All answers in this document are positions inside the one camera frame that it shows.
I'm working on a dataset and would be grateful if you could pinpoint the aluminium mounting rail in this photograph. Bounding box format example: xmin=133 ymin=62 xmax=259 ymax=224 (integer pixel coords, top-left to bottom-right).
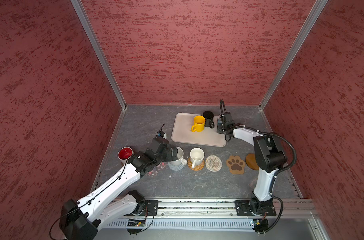
xmin=149 ymin=198 xmax=319 ymax=219

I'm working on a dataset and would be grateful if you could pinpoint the white mug red inside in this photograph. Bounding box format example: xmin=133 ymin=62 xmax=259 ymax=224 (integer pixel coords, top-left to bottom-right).
xmin=117 ymin=147 xmax=133 ymax=165

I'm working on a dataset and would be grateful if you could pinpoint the brown woven rattan coaster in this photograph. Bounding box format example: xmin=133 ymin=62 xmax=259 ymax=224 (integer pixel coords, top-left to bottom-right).
xmin=187 ymin=159 xmax=205 ymax=171

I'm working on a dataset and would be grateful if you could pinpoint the brown paw coaster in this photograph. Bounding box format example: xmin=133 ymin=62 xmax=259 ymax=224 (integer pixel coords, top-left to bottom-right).
xmin=226 ymin=156 xmax=246 ymax=175

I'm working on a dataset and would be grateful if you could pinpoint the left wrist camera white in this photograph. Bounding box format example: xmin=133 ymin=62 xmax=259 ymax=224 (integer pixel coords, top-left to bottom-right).
xmin=157 ymin=124 xmax=167 ymax=139

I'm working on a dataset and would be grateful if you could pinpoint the grey round coaster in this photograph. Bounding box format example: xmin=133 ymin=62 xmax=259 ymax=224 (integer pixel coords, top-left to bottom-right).
xmin=168 ymin=162 xmax=185 ymax=171

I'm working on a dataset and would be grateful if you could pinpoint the black mug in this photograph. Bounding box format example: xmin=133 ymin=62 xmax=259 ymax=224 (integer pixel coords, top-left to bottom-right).
xmin=203 ymin=111 xmax=215 ymax=129

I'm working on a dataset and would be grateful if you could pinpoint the pink flower coaster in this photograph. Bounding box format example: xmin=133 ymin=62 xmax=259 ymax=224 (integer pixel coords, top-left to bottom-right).
xmin=148 ymin=162 xmax=166 ymax=177

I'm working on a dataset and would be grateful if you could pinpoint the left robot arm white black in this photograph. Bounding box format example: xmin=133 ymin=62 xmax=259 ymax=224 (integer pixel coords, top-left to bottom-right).
xmin=56 ymin=136 xmax=178 ymax=240

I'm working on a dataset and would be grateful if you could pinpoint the yellow mug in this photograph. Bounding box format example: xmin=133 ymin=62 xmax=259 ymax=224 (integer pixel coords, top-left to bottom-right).
xmin=191 ymin=115 xmax=206 ymax=132

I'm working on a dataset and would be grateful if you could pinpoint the beige serving tray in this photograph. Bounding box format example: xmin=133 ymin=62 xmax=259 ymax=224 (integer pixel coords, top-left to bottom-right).
xmin=171 ymin=113 xmax=226 ymax=147

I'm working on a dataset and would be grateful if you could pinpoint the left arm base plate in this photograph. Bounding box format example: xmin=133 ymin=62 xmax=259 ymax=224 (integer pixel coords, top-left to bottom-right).
xmin=140 ymin=200 xmax=159 ymax=216

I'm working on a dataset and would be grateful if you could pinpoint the light blue mug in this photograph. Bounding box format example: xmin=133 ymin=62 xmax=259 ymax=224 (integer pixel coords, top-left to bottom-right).
xmin=217 ymin=117 xmax=222 ymax=129

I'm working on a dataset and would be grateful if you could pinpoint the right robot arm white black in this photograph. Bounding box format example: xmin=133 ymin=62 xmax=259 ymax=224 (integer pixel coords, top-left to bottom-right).
xmin=217 ymin=109 xmax=297 ymax=216

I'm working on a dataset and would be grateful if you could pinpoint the brown round wooden coaster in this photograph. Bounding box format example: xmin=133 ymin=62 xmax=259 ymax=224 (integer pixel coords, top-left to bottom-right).
xmin=245 ymin=153 xmax=259 ymax=171

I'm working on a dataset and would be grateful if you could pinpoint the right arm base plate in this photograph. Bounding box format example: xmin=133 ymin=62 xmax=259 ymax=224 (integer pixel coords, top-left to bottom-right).
xmin=235 ymin=198 xmax=277 ymax=217

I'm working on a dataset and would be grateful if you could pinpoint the beige woven spiral coaster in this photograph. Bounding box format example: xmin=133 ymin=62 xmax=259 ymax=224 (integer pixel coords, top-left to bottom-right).
xmin=205 ymin=155 xmax=223 ymax=172

